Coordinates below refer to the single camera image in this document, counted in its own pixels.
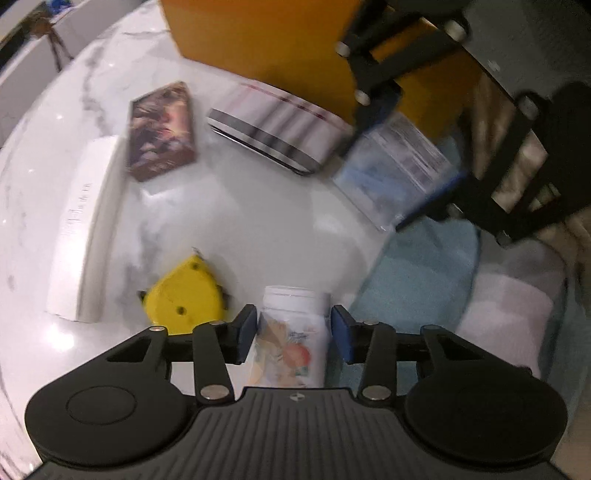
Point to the pale cloth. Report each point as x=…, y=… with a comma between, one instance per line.
x=508, y=300

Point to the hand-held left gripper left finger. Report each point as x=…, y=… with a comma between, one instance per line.
x=247, y=332

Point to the yellow tape measure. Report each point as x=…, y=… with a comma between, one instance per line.
x=184, y=295

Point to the illustrated card box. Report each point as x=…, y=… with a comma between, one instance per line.
x=161, y=129

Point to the white long box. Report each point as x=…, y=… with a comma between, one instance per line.
x=78, y=221

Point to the small barcode box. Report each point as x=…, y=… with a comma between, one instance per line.
x=392, y=166

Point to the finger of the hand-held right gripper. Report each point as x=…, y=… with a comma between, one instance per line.
x=374, y=69
x=480, y=198

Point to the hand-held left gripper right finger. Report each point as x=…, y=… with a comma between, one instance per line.
x=341, y=334

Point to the striped white tin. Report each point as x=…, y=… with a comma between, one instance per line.
x=277, y=124

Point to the white bottle colourful label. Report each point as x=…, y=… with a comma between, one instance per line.
x=291, y=323

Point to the light blue cloth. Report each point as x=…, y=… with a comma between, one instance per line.
x=425, y=277

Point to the orange storage box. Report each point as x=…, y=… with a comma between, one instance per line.
x=258, y=41

